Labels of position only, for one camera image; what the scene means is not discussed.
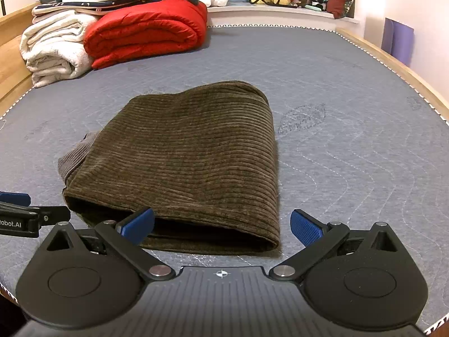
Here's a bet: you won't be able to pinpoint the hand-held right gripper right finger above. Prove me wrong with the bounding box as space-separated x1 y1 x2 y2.
268 208 405 282

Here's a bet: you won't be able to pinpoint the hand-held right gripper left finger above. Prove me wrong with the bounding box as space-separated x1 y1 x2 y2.
38 207 177 283

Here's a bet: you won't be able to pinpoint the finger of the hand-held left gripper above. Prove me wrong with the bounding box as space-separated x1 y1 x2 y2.
0 192 31 206

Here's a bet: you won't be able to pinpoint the olive corduroy pants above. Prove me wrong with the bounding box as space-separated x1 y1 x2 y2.
58 81 282 255

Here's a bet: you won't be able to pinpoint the white folded blanket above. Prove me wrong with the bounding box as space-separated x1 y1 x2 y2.
19 9 95 88

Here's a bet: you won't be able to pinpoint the red folded comforter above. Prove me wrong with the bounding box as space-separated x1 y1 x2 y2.
83 0 209 70

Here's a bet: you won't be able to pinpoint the purple folder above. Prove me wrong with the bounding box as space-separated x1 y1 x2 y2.
382 17 415 67

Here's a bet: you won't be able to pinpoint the navy patterned folded blanket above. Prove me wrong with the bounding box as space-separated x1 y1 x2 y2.
31 0 176 17

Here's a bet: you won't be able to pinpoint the white window sill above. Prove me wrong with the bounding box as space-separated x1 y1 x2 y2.
207 1 360 31

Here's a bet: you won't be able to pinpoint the wooden bed frame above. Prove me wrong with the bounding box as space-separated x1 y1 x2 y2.
0 2 449 120

